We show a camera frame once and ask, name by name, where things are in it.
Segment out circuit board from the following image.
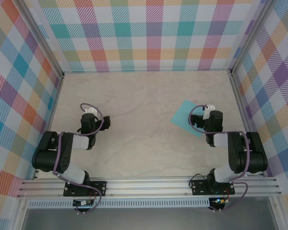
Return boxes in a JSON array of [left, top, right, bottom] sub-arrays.
[[72, 199, 95, 207], [211, 197, 228, 205]]

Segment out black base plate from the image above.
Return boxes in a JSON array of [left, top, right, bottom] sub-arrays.
[[63, 181, 108, 197], [190, 179, 236, 196]]

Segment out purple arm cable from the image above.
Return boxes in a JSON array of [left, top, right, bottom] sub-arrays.
[[53, 103, 104, 215], [188, 104, 251, 213]]

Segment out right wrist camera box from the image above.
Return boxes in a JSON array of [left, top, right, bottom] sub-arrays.
[[203, 104, 216, 120]]

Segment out teal paper sheet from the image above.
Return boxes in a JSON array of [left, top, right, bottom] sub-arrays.
[[170, 100, 208, 138]]

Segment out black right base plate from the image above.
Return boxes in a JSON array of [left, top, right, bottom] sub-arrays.
[[190, 179, 236, 196]]

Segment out aluminium frame post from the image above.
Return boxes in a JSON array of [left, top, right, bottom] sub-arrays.
[[15, 0, 65, 80], [229, 0, 273, 77]]

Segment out aluminium side rail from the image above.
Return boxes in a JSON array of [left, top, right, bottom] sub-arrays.
[[32, 74, 65, 180], [229, 71, 267, 178]]

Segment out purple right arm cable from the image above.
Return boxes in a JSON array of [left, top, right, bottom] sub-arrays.
[[188, 104, 251, 213]]

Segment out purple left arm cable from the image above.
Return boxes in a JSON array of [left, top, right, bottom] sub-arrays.
[[53, 103, 104, 215]]

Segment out aluminium front rail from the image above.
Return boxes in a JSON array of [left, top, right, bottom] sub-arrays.
[[16, 176, 283, 198]]

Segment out left circuit board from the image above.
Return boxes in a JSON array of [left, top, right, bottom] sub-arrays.
[[72, 199, 95, 207]]

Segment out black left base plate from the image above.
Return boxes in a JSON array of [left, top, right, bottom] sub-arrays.
[[63, 181, 108, 197]]

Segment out grey metal panel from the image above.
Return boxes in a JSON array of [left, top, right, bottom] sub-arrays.
[[21, 207, 279, 230]]

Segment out thin black base wire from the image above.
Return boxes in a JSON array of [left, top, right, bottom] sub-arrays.
[[189, 174, 208, 187]]

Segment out perforated white cable tray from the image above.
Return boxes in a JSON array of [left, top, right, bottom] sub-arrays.
[[26, 197, 231, 208]]

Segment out right circuit board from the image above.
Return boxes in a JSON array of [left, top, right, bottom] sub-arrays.
[[211, 197, 228, 205]]

